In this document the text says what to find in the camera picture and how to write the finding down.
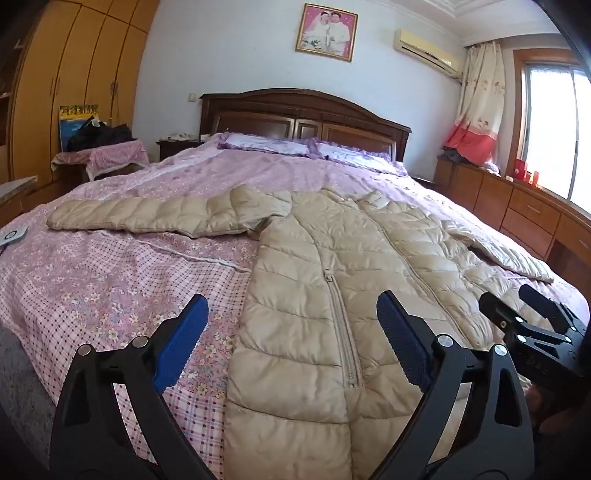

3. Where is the blue and yellow poster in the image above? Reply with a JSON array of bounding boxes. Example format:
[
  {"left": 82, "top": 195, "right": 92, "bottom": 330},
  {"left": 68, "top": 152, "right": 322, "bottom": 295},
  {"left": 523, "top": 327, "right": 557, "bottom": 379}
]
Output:
[{"left": 59, "top": 104, "right": 100, "bottom": 152}]

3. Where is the pile of clothes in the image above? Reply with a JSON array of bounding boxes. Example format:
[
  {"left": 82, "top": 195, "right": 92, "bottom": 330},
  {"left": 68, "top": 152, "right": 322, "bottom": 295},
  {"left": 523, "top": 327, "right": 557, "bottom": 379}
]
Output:
[{"left": 438, "top": 145, "right": 500, "bottom": 175}]

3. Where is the beige puffer jacket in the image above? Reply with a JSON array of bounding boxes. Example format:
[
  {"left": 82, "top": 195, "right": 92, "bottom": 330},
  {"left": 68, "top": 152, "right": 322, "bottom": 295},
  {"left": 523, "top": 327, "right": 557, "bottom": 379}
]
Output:
[{"left": 46, "top": 185, "right": 555, "bottom": 480}]

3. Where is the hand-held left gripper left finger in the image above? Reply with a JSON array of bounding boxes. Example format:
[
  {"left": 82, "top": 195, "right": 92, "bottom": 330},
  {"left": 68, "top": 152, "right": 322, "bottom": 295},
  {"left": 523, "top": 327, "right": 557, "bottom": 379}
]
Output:
[{"left": 50, "top": 294, "right": 218, "bottom": 480}]

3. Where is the long wooden drawer cabinet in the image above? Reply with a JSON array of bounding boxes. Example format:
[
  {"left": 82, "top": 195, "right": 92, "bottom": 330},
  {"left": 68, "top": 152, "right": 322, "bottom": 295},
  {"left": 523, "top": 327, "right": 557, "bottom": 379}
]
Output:
[{"left": 434, "top": 156, "right": 591, "bottom": 291}]

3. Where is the pink floral bedspread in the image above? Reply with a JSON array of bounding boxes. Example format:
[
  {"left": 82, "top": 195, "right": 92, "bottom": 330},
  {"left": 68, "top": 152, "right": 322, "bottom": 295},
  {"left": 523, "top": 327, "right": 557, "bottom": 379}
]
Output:
[{"left": 0, "top": 131, "right": 591, "bottom": 480}]

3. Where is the person's right hand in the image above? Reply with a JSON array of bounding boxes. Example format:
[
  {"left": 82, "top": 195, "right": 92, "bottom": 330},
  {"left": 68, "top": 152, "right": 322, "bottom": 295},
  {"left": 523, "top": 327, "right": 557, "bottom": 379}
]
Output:
[{"left": 526, "top": 384, "right": 575, "bottom": 437}]

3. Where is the grey topped side counter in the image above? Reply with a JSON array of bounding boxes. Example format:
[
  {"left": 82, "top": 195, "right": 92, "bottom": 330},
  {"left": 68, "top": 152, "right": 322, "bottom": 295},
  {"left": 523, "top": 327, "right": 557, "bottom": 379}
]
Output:
[{"left": 0, "top": 176, "right": 38, "bottom": 204}]

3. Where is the dark wooden nightstand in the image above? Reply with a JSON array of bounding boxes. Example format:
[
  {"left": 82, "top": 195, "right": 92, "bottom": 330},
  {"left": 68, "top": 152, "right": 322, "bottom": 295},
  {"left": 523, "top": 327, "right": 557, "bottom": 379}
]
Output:
[{"left": 156, "top": 137, "right": 204, "bottom": 162}]

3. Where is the dark wooden headboard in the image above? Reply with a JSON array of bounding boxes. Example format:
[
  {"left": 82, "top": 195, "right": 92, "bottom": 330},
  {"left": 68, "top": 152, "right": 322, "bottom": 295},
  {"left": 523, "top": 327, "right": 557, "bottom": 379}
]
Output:
[{"left": 199, "top": 89, "right": 413, "bottom": 162}]

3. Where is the framed wedding photo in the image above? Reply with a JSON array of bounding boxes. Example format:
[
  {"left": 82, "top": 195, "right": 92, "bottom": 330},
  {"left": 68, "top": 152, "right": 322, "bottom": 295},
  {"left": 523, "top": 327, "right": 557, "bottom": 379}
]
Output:
[{"left": 295, "top": 3, "right": 359, "bottom": 62}]

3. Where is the yellow wooden wardrobe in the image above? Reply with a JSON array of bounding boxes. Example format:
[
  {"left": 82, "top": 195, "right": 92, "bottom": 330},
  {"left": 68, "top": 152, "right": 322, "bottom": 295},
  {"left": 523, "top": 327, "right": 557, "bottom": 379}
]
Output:
[{"left": 0, "top": 0, "right": 160, "bottom": 185}]

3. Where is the white air conditioner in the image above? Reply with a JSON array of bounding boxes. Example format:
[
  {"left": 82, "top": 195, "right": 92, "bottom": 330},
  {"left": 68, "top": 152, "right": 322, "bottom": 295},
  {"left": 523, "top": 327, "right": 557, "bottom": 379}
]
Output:
[{"left": 393, "top": 28, "right": 462, "bottom": 80}]

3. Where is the table with pink cloth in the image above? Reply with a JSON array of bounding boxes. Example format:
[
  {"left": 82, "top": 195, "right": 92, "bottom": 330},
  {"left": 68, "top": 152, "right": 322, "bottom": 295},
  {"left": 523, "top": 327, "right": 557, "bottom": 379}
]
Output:
[{"left": 51, "top": 141, "right": 151, "bottom": 183}]

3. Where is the purple frilled pillow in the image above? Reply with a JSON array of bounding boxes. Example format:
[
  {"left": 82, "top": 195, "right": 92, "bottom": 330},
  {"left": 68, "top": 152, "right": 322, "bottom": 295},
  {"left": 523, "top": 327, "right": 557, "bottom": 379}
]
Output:
[
  {"left": 314, "top": 141, "right": 409, "bottom": 176},
  {"left": 217, "top": 132, "right": 320, "bottom": 160}
]

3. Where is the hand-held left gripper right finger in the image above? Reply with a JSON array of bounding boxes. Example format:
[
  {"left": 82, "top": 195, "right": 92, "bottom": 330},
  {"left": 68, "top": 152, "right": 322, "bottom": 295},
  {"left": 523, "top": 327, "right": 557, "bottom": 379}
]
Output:
[{"left": 369, "top": 291, "right": 536, "bottom": 480}]

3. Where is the white round-button device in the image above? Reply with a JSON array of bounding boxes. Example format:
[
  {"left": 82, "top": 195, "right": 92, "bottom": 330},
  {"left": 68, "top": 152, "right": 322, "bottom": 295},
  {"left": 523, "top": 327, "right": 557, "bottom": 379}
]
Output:
[{"left": 0, "top": 227, "right": 29, "bottom": 251}]

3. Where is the window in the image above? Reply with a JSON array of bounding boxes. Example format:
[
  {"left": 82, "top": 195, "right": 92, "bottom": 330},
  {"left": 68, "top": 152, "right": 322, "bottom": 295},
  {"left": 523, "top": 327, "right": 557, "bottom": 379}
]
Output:
[{"left": 513, "top": 46, "right": 591, "bottom": 213}]

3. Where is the black bag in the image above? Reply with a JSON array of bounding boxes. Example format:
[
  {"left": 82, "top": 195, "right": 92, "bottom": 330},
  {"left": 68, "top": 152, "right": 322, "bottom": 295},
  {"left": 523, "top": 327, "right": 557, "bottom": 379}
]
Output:
[{"left": 67, "top": 117, "right": 138, "bottom": 152}]

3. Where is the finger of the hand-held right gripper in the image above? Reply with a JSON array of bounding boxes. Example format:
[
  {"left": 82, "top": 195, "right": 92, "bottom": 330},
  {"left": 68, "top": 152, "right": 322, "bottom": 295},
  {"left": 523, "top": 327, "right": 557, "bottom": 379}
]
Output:
[
  {"left": 517, "top": 284, "right": 574, "bottom": 334},
  {"left": 479, "top": 292, "right": 529, "bottom": 334}
]

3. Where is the cream and red curtain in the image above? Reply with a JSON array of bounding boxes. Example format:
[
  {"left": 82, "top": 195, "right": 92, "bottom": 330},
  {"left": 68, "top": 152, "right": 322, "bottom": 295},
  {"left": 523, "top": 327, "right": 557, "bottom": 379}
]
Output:
[{"left": 442, "top": 41, "right": 504, "bottom": 175}]

